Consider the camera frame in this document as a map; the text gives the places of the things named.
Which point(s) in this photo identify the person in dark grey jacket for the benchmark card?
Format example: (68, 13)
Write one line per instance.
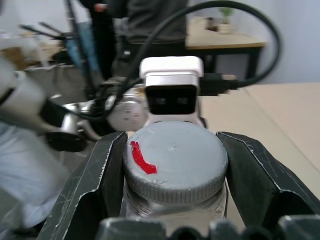
(160, 22)

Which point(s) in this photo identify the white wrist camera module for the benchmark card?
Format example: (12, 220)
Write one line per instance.
(171, 75)

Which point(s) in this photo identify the small dark desk object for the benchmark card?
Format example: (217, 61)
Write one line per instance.
(211, 24)

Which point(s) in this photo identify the person in black clothes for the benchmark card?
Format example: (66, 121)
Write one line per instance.
(105, 37)

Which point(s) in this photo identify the small potted green plant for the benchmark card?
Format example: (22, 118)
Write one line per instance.
(226, 21)

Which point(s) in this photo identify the clear plastic jar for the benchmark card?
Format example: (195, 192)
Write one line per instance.
(175, 208)

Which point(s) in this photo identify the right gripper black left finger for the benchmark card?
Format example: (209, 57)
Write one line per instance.
(86, 175)

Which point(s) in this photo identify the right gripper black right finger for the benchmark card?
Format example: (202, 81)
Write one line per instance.
(255, 180)

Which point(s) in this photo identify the grey jar lid red mark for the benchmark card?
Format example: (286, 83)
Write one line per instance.
(180, 160)

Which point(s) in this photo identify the wooden table with black frame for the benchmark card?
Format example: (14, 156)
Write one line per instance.
(220, 41)

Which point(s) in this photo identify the black tripod stand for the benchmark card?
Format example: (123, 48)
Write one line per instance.
(47, 31)

